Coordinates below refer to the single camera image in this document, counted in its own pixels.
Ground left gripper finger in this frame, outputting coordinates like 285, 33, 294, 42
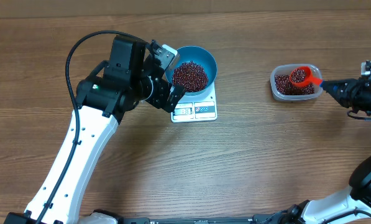
163, 84, 186, 113
149, 39, 165, 61

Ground red beans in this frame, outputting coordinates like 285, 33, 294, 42
172, 61, 314, 95

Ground blue metal bowl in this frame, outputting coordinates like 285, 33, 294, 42
165, 46, 218, 96

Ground red scoop blue handle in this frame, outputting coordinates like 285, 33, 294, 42
290, 66, 323, 88

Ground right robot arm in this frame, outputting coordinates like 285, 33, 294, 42
278, 78, 371, 223

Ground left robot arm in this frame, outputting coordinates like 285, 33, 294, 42
5, 31, 185, 223

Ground white kitchen scale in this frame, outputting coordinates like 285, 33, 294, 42
170, 83, 218, 123

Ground clear plastic container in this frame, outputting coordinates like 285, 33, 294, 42
270, 64, 323, 101

